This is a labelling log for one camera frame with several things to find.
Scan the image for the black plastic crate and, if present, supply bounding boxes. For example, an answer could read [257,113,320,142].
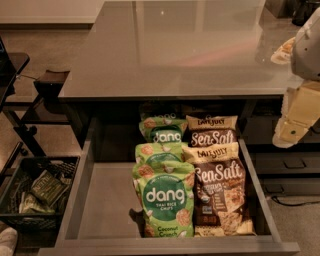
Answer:
[0,156,79,232]

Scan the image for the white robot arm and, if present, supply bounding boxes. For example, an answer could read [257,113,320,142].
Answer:
[271,8,320,148]

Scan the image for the white shoe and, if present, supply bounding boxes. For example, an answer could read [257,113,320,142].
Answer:
[0,227,18,256]

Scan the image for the dark side table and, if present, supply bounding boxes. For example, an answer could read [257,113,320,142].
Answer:
[0,37,30,109]

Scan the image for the rear green dang chip bag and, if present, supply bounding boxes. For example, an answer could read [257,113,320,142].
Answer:
[139,102,180,120]

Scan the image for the green dang chip bag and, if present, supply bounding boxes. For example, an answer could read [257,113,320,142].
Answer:
[135,142,185,164]
[139,102,180,120]
[139,117,188,143]
[132,161,195,238]

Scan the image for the black cable on floor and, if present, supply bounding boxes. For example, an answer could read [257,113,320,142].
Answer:
[270,195,320,208]

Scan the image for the dark cup on counter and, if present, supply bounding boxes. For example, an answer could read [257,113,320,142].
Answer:
[292,0,320,26]

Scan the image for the olive green snack packet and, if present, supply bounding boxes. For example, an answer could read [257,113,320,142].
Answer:
[31,170,68,207]

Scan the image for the grey open top drawer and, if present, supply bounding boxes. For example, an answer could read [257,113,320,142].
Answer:
[38,119,300,256]

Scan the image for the rear brown sea salt bag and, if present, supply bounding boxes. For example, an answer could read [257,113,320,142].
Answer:
[186,116,238,147]

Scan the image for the front brown sea salt bag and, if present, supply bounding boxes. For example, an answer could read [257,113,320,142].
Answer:
[182,142,255,237]

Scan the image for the brown sea salt bag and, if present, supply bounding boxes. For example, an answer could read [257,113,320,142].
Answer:
[186,116,238,147]
[182,142,255,237]

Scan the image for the pale green snack packet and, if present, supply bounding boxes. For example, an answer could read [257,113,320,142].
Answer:
[19,192,55,214]

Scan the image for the front green dang chip bag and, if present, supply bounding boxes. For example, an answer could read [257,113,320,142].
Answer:
[132,161,195,238]

